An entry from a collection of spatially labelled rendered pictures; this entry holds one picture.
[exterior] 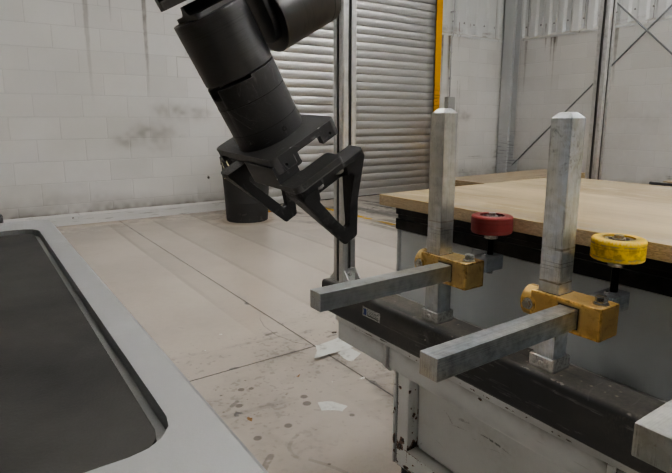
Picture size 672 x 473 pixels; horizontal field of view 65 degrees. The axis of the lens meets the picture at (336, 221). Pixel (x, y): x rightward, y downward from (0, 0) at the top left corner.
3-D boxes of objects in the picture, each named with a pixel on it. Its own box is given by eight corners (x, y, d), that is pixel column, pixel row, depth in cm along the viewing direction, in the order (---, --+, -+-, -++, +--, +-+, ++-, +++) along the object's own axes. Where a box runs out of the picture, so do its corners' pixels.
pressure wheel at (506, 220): (460, 268, 107) (463, 212, 105) (485, 261, 112) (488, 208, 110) (493, 277, 101) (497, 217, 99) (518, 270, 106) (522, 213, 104)
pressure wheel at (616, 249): (584, 293, 92) (590, 228, 89) (637, 299, 88) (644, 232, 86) (586, 308, 84) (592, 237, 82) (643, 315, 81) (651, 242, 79)
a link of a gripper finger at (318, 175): (344, 206, 50) (303, 119, 46) (395, 221, 44) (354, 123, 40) (290, 249, 47) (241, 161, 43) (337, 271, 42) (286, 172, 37)
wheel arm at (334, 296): (321, 318, 82) (320, 291, 81) (309, 311, 85) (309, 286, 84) (502, 273, 106) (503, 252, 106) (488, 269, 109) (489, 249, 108)
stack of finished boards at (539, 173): (587, 183, 807) (588, 172, 804) (485, 197, 666) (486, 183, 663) (542, 179, 868) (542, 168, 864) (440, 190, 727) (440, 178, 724)
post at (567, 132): (548, 418, 85) (573, 111, 76) (529, 408, 88) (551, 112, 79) (561, 411, 87) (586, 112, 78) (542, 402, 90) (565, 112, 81)
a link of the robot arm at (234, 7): (155, 18, 40) (183, 8, 35) (228, -20, 42) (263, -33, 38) (202, 101, 43) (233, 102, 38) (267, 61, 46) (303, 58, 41)
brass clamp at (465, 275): (462, 291, 95) (463, 264, 94) (411, 274, 106) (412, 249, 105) (485, 285, 99) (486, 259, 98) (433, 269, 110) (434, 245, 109)
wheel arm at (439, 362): (437, 390, 62) (438, 356, 61) (417, 379, 65) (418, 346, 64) (628, 314, 86) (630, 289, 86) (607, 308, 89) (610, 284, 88)
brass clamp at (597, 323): (596, 344, 75) (599, 310, 74) (516, 316, 86) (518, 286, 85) (619, 334, 79) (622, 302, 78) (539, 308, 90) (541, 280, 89)
